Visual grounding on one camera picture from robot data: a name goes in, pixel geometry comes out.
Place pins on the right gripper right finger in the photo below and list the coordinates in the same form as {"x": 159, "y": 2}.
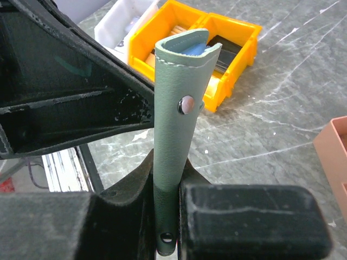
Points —
{"x": 220, "y": 221}

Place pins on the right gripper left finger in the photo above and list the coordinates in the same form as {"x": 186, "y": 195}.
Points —
{"x": 59, "y": 87}

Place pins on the black cards stack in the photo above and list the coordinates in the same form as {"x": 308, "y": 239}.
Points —
{"x": 227, "y": 54}

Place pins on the silver VIP cards stack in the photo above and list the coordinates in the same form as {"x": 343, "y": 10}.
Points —
{"x": 121, "y": 46}

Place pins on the white bin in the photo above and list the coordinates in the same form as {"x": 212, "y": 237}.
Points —
{"x": 110, "y": 30}

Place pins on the orange file organizer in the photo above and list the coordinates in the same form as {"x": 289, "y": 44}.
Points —
{"x": 330, "y": 145}

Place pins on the right yellow bin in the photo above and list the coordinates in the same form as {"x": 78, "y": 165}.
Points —
{"x": 242, "y": 33}

